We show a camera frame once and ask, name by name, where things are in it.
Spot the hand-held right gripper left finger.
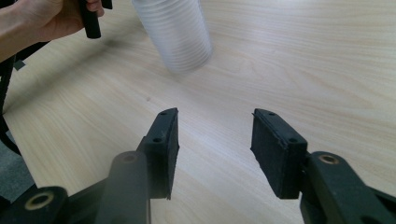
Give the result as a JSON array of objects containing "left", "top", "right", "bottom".
[{"left": 136, "top": 107, "right": 181, "bottom": 201}]

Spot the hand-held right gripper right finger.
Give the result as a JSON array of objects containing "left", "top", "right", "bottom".
[{"left": 249, "top": 107, "right": 309, "bottom": 200}]

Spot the stack of white plastic cups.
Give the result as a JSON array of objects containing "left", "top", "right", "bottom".
[{"left": 131, "top": 0, "right": 214, "bottom": 75}]

